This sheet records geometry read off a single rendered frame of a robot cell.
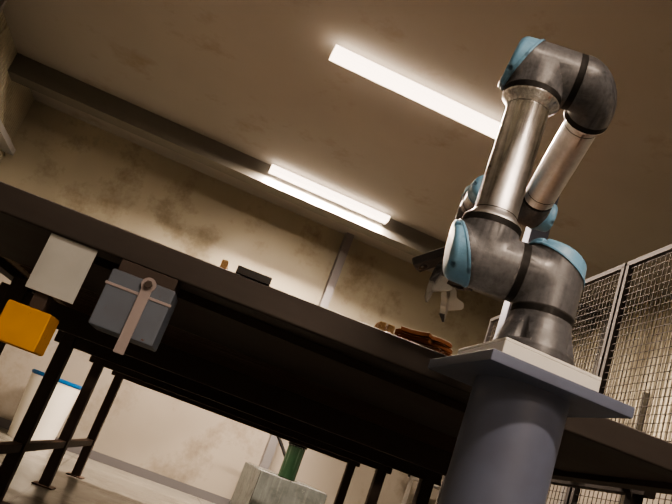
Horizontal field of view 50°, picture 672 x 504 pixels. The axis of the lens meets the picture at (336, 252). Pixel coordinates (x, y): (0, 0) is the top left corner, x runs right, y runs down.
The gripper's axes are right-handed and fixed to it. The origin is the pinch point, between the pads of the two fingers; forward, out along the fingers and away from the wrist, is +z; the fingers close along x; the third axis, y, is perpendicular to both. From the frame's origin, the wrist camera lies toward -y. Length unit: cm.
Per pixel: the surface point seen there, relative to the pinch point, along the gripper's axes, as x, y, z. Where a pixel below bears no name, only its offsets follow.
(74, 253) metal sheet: -65, -52, 22
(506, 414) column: -43, 36, 26
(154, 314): -55, -34, 28
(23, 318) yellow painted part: -68, -53, 38
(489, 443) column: -43, 34, 32
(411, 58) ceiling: 164, -128, -198
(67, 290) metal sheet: -64, -50, 30
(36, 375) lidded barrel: 292, -448, 52
